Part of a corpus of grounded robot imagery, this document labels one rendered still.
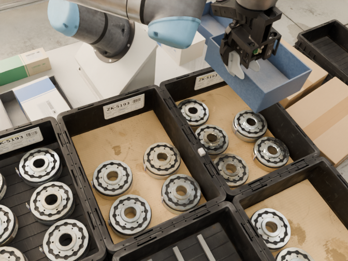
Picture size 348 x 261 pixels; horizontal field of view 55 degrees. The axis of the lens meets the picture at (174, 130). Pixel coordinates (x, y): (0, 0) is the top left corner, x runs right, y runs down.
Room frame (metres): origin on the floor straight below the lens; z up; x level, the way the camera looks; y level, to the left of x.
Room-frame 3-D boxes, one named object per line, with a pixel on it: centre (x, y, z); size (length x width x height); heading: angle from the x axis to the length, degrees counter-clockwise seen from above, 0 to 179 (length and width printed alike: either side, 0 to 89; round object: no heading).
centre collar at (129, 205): (0.30, 0.07, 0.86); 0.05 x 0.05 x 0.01
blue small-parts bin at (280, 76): (0.62, -0.17, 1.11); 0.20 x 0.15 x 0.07; 41
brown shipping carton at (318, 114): (0.73, -0.50, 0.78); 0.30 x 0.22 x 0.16; 135
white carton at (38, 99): (0.65, 0.43, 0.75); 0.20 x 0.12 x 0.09; 44
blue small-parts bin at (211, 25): (1.26, -0.09, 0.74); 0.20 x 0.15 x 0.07; 43
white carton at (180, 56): (1.12, 0.04, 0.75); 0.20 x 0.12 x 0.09; 43
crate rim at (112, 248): (0.43, 0.08, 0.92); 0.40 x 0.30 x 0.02; 34
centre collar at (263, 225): (0.32, -0.27, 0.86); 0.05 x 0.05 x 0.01
